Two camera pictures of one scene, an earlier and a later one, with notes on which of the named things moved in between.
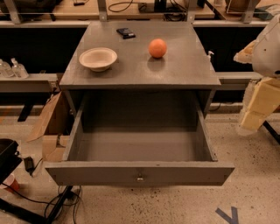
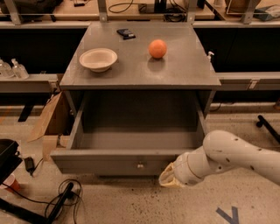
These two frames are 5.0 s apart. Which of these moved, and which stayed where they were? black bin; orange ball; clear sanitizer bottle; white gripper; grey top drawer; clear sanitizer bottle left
Moved: white gripper; grey top drawer
Stayed: orange ball; clear sanitizer bottle; clear sanitizer bottle left; black bin
